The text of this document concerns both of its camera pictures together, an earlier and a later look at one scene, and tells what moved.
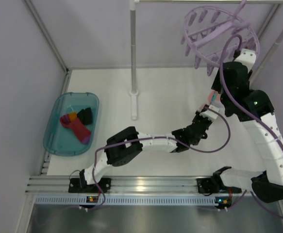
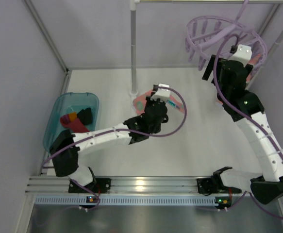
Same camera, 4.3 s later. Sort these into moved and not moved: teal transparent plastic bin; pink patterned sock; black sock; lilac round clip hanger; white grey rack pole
Moved: lilac round clip hanger; pink patterned sock
Not moved: black sock; teal transparent plastic bin; white grey rack pole
